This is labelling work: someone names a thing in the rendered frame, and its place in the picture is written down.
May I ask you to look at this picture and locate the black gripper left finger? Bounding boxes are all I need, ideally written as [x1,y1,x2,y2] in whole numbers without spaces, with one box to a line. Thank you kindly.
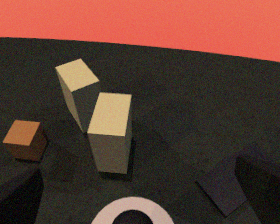
[0,168,44,224]

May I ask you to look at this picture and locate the beige rectangular block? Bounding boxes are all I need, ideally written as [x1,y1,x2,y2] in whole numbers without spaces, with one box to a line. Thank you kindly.
[87,92,131,173]
[56,58,101,133]

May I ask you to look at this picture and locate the small brown cube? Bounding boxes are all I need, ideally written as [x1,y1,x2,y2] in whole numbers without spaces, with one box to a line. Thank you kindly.
[2,121,49,161]

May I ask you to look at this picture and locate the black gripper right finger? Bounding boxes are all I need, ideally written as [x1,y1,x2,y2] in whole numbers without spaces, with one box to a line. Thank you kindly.
[234,154,280,224]

